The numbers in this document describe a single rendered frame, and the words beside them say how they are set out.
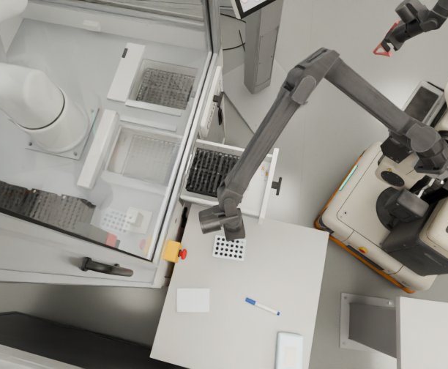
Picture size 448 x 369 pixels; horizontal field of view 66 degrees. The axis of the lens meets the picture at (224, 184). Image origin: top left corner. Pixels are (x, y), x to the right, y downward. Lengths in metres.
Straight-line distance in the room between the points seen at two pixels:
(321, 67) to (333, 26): 2.07
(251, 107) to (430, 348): 1.70
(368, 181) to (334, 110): 0.67
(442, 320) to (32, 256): 1.42
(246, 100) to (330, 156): 0.69
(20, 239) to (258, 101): 2.12
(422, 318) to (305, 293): 0.44
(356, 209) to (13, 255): 1.79
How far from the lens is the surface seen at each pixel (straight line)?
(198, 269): 1.43
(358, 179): 2.11
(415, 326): 1.58
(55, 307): 2.44
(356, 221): 2.05
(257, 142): 0.94
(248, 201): 1.39
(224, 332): 1.43
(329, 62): 0.94
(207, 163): 1.37
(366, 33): 3.02
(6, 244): 0.50
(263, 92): 2.53
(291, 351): 1.41
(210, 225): 1.04
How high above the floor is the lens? 2.18
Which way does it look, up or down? 73 degrees down
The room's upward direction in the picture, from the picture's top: 7 degrees counter-clockwise
